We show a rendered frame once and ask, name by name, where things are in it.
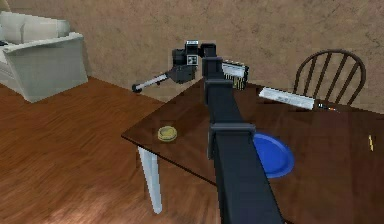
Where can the white black striped box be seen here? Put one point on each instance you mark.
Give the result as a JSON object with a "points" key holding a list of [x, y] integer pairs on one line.
{"points": [[236, 74]]}

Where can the white sofa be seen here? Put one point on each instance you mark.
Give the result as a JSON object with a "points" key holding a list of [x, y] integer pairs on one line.
{"points": [[36, 56]]}

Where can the brass round compass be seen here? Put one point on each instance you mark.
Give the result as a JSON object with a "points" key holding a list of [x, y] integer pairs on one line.
{"points": [[167, 133]]}

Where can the dark wooden chair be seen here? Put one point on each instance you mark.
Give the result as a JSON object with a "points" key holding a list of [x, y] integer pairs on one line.
{"points": [[328, 76]]}

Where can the small yellow object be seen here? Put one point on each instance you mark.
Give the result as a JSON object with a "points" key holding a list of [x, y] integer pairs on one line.
{"points": [[370, 142]]}

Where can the blue plate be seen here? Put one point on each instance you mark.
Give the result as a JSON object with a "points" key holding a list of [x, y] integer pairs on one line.
{"points": [[275, 155]]}

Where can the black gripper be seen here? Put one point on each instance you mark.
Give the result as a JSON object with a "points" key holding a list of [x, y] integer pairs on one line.
{"points": [[181, 68]]}

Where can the brown wooden table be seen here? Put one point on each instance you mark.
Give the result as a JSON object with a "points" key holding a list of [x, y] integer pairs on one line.
{"points": [[316, 160]]}

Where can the white long box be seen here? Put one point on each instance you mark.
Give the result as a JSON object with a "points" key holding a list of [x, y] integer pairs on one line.
{"points": [[286, 97]]}

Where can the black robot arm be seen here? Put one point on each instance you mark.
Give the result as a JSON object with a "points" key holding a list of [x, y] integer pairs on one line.
{"points": [[233, 146]]}

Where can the small black pen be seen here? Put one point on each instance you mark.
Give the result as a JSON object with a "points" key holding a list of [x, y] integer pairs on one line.
{"points": [[326, 107]]}

